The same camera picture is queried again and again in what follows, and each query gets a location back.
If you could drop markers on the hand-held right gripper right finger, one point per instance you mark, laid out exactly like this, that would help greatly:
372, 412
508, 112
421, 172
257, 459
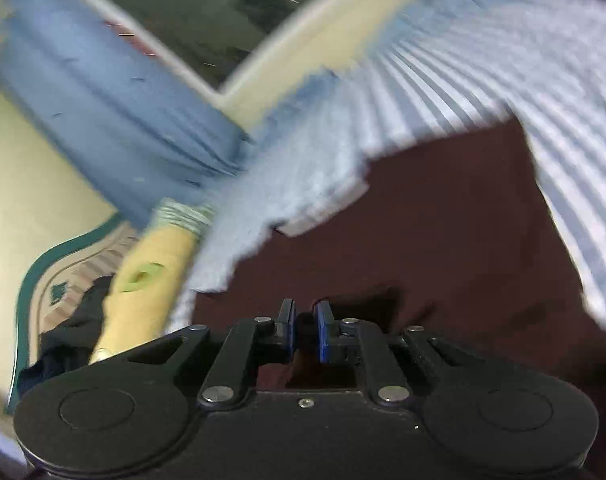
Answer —
326, 332

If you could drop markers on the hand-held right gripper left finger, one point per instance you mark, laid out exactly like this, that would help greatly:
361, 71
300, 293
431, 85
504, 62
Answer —
286, 327

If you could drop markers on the maroon cloth garment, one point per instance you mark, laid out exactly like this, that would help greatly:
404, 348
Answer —
433, 240

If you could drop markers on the yellow cloth with green patch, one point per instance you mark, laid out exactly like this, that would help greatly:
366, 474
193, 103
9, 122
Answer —
150, 280

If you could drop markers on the dark cloth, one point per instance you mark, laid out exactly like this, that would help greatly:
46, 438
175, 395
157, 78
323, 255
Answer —
73, 330

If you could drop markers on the patterned rug with green border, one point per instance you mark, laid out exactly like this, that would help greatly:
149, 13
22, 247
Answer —
43, 280

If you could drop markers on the blue curtain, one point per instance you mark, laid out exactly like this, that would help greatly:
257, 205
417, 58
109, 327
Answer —
108, 100

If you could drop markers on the blue white checkered bed sheet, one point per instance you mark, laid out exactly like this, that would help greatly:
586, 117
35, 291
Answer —
463, 65

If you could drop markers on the window with cream frame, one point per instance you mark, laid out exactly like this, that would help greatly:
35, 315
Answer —
208, 20

